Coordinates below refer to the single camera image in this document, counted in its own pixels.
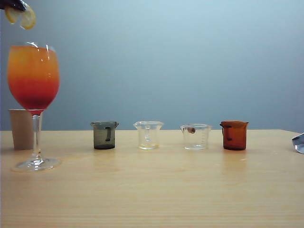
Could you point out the yellow lemon slice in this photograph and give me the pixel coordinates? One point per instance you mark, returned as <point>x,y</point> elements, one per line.
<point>29,19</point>

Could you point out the clear graduated measuring cup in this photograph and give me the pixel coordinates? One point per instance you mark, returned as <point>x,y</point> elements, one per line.
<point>197,147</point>

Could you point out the wine glass with orange drink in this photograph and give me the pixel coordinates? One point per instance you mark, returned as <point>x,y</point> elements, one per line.
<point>33,78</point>

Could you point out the beige paper cup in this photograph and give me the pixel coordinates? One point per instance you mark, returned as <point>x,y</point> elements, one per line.
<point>20,130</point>

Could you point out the smoky grey measuring cup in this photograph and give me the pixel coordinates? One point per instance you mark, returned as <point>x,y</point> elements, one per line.
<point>99,140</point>

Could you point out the clear flared rim measuring cup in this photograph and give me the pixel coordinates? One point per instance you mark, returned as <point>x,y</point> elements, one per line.
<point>148,147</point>

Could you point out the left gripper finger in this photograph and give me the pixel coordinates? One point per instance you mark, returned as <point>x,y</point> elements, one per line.
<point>14,3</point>

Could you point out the amber measuring cup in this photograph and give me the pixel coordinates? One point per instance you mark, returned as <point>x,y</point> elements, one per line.
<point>237,140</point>

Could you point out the shiny silver foil object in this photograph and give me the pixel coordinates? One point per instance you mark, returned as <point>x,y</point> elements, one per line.
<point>299,143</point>

